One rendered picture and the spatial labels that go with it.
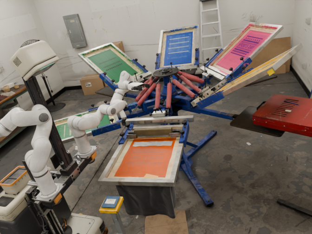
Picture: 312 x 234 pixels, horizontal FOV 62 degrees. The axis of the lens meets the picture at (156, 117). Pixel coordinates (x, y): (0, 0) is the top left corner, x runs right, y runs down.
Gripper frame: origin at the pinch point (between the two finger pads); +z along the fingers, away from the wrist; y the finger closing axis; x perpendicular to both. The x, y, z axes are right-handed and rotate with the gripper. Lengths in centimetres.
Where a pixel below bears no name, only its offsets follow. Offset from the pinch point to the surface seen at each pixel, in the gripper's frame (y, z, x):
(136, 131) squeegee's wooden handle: -2.4, -18.0, -43.6
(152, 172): 27, 23, -57
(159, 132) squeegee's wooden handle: -11.6, 1.8, -44.1
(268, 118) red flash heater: -50, 82, -31
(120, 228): 62, 19, -85
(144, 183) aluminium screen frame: 41, 27, -57
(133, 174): 36, 12, -58
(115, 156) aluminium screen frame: 28, -16, -54
